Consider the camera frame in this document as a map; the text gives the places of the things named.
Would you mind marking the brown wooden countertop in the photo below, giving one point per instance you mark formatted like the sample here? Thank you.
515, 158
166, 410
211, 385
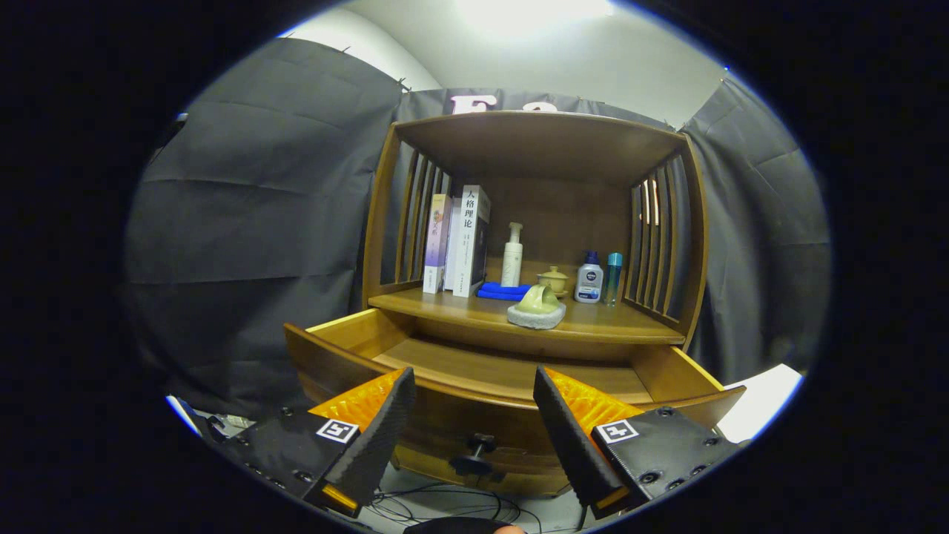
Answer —
460, 305

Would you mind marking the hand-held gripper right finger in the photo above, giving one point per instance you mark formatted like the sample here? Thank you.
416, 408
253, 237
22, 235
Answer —
571, 445

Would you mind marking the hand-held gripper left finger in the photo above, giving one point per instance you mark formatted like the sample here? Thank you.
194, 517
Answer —
382, 437

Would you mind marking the white blue-capped lotion bottle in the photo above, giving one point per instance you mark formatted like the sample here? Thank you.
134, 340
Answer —
589, 282

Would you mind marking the thick white book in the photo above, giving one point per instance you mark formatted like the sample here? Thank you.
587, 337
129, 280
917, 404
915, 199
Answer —
467, 245

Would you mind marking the brown wooden drawer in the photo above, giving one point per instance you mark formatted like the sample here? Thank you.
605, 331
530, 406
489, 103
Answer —
482, 371

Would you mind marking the black backdrop cloth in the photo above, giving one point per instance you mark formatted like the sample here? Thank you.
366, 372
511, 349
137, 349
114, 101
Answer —
259, 222

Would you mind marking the purple book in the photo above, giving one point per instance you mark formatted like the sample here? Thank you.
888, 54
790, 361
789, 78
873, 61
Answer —
436, 245

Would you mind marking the pale green ornament grey base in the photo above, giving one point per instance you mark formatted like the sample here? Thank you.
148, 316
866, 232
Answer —
535, 302

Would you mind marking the brown wooden cabinet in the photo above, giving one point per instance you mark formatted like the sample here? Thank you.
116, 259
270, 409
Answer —
556, 215

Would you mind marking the white pump bottle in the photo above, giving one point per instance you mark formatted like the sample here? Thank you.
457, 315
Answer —
511, 263

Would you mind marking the white board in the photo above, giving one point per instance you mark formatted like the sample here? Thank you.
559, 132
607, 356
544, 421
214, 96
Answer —
764, 400

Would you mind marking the teal bottle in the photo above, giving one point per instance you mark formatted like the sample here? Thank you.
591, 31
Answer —
613, 278

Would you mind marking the blue folded cloth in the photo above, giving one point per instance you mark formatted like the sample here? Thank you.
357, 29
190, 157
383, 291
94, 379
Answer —
497, 291

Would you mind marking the beige lidded teacup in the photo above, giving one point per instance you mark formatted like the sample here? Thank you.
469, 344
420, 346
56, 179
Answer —
554, 279

